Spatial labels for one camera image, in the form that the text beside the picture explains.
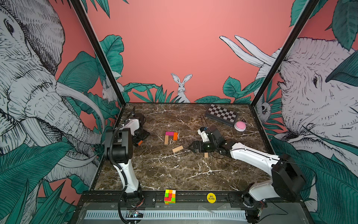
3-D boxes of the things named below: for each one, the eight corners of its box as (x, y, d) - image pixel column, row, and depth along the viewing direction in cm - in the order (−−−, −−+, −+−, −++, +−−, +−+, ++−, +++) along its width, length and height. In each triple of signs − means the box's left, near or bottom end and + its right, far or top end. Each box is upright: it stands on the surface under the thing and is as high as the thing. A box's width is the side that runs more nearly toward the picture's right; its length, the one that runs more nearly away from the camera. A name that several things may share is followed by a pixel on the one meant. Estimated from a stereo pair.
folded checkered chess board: (205, 116, 115) (205, 113, 112) (209, 106, 122) (210, 103, 119) (233, 126, 109) (234, 123, 106) (236, 115, 116) (237, 112, 113)
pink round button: (235, 131, 106) (236, 129, 104) (232, 122, 111) (233, 121, 109) (246, 131, 106) (247, 129, 104) (243, 122, 111) (244, 121, 109)
